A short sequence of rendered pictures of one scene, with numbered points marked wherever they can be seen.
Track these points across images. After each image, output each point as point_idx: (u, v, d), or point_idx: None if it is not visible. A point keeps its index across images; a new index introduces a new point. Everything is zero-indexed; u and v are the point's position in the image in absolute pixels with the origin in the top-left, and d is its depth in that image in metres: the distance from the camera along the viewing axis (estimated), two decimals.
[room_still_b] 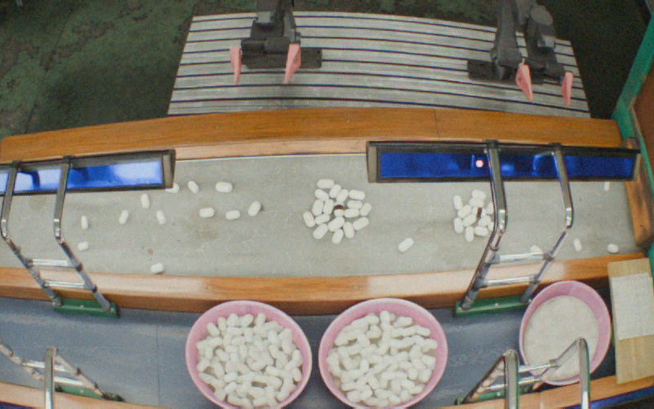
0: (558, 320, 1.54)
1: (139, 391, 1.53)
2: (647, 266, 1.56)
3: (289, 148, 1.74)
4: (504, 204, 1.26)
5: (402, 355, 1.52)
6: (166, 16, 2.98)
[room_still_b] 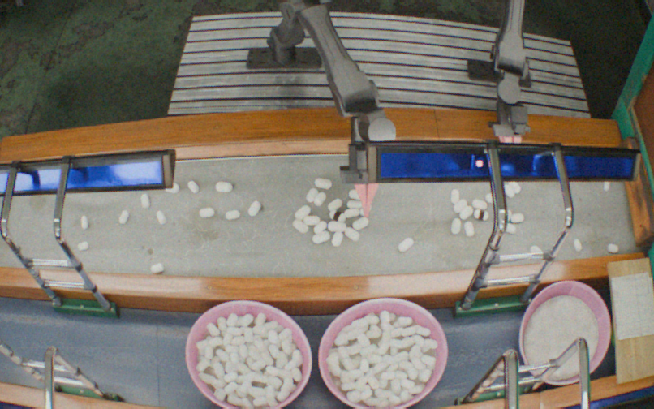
0: (558, 320, 1.54)
1: (139, 391, 1.53)
2: (647, 266, 1.56)
3: (289, 148, 1.74)
4: (504, 204, 1.26)
5: (402, 355, 1.52)
6: (166, 16, 2.98)
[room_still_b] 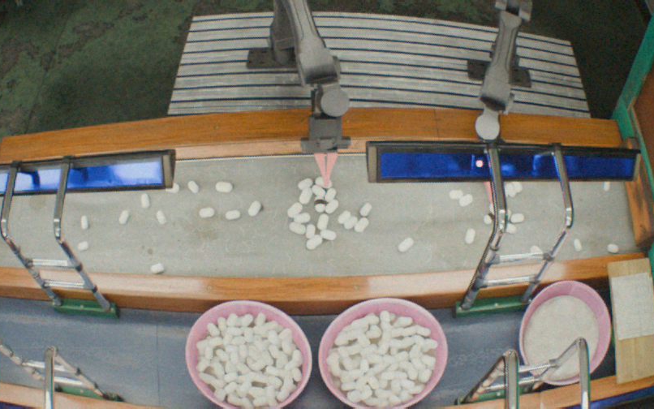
0: (558, 320, 1.54)
1: (139, 391, 1.53)
2: (647, 266, 1.56)
3: (289, 148, 1.74)
4: (504, 204, 1.26)
5: (402, 355, 1.52)
6: (166, 16, 2.98)
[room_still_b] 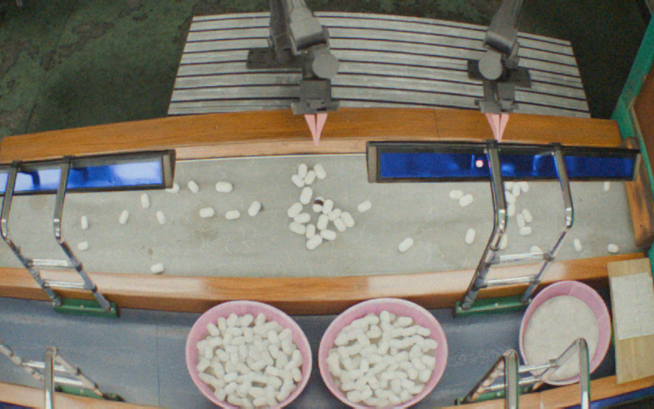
0: (558, 320, 1.54)
1: (139, 391, 1.53)
2: (647, 266, 1.56)
3: (289, 148, 1.74)
4: (504, 204, 1.26)
5: (402, 355, 1.52)
6: (166, 16, 2.98)
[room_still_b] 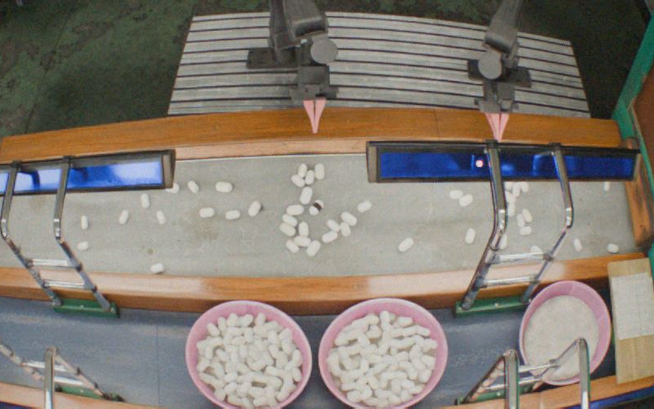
0: (558, 320, 1.54)
1: (139, 391, 1.53)
2: (647, 266, 1.56)
3: (289, 148, 1.74)
4: (504, 204, 1.26)
5: (402, 355, 1.52)
6: (166, 16, 2.98)
